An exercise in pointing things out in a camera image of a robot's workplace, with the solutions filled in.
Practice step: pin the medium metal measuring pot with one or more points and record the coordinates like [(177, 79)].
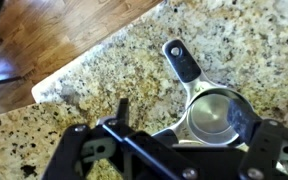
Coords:
[(180, 63)]

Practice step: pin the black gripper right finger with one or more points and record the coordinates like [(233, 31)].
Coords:
[(242, 120)]

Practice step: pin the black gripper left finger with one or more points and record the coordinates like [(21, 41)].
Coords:
[(123, 110)]

